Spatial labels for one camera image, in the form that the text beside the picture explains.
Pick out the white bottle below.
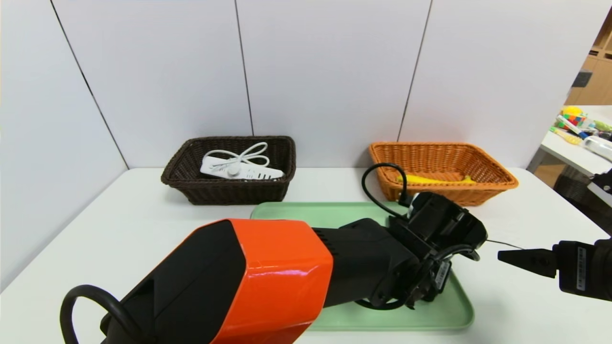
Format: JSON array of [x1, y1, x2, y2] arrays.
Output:
[[583, 135, 612, 162]]

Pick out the orange wicker basket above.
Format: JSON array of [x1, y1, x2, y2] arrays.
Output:
[[369, 141, 519, 207]]

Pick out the wooden shelf unit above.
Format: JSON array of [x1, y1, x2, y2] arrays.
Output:
[[565, 10, 612, 107]]

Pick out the black arm harness cable loop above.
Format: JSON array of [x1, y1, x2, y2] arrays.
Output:
[[60, 285, 144, 344]]

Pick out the dark grey woven bin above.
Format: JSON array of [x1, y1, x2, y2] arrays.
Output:
[[554, 167, 612, 235]]

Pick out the yellow banana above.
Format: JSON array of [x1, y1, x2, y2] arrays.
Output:
[[396, 174, 478, 186]]

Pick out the white power strip with cable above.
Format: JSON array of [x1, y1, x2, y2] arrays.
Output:
[[200, 142, 284, 182]]

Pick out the yellow green toy item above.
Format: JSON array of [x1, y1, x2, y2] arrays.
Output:
[[550, 125, 581, 144]]

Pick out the dark brown wicker basket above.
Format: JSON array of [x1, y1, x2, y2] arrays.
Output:
[[160, 136, 296, 205]]

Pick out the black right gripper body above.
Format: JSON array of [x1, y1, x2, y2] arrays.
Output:
[[552, 238, 612, 301]]

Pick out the light green plastic tray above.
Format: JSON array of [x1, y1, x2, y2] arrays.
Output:
[[250, 201, 475, 332]]

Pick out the black left camera cable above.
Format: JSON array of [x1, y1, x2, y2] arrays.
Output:
[[361, 163, 413, 218]]

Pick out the colourful cube toy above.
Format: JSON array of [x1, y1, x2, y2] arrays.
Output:
[[557, 106, 588, 129]]

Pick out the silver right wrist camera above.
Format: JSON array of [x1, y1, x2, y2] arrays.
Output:
[[587, 170, 612, 208]]

